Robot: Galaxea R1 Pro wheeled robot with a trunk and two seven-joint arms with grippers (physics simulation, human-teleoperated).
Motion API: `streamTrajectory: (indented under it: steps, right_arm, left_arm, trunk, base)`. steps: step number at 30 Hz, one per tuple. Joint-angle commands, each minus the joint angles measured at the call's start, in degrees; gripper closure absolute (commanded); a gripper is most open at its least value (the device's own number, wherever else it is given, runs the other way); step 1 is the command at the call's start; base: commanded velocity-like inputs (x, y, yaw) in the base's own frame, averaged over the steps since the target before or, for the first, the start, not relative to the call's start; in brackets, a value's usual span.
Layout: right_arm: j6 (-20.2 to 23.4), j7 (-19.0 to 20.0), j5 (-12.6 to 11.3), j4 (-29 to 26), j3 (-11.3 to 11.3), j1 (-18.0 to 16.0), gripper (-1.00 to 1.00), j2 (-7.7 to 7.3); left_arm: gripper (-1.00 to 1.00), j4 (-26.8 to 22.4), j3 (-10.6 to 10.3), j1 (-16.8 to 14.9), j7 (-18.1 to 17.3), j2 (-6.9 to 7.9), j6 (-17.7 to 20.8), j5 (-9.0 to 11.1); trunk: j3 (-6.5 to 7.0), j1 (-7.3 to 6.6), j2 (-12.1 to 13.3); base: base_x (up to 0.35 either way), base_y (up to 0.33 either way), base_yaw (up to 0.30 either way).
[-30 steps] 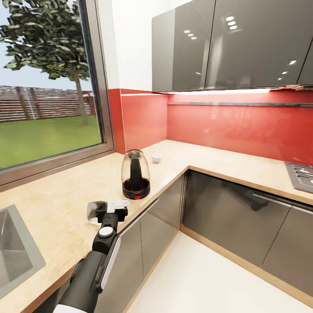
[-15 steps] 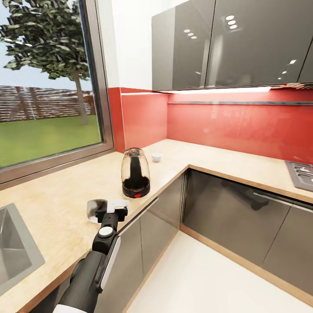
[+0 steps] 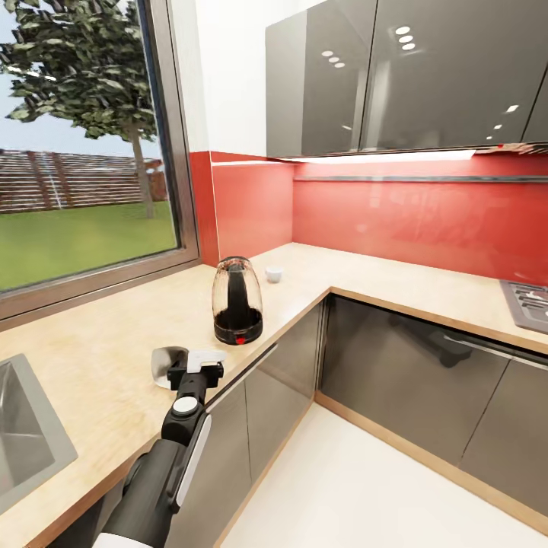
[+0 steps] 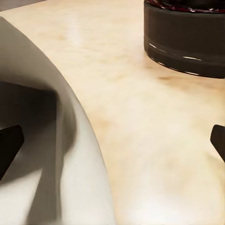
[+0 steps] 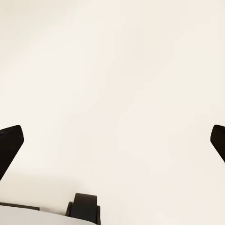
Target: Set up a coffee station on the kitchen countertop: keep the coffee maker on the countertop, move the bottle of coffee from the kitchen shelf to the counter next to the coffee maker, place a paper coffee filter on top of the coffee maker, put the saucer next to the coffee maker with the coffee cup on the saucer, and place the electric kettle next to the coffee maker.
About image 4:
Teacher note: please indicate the electric kettle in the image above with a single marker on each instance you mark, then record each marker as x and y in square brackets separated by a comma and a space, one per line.
[186, 35]

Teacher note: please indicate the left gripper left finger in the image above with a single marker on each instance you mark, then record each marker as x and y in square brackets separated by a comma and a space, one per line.
[11, 141]

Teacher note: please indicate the countertop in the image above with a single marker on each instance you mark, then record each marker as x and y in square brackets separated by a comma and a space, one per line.
[153, 123]

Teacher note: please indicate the paper coffee filter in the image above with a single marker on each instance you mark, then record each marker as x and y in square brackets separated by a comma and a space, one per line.
[58, 177]

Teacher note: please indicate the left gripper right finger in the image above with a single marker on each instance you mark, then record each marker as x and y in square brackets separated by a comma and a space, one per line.
[217, 138]

